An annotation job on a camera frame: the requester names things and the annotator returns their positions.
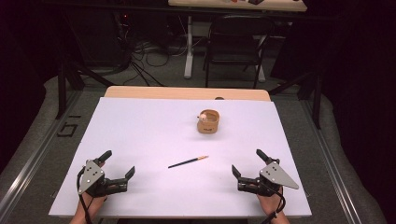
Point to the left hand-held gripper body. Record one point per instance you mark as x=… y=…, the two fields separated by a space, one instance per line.
x=91 y=179

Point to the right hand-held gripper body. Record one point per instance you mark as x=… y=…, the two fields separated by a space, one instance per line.
x=274 y=178

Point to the dark pencil with orange end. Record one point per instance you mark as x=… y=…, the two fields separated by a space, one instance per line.
x=186 y=162

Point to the wooden pen holder with figure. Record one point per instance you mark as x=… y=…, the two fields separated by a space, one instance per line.
x=208 y=124

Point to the person's left hand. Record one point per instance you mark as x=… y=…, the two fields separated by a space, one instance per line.
x=92 y=204

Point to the person's right hand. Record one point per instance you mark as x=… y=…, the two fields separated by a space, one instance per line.
x=270 y=203

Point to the white sheet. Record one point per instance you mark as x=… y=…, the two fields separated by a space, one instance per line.
x=155 y=140

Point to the black metal stand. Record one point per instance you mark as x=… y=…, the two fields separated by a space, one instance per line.
x=317 y=99
x=62 y=90

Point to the light wooden table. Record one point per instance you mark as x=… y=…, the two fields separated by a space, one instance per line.
x=186 y=92

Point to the black folding chair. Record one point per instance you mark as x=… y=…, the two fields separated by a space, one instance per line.
x=236 y=40

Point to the dark curtain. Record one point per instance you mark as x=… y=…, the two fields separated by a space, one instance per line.
x=21 y=62
x=358 y=62

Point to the black device with red light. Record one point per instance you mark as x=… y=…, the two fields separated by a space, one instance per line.
x=124 y=26

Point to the wooden desk with white legs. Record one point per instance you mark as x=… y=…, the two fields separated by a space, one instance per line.
x=280 y=6

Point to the small dark thing on desk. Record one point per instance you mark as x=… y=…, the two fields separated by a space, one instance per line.
x=256 y=1

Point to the aluminium floor rail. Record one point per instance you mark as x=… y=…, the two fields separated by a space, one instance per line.
x=37 y=155
x=330 y=168

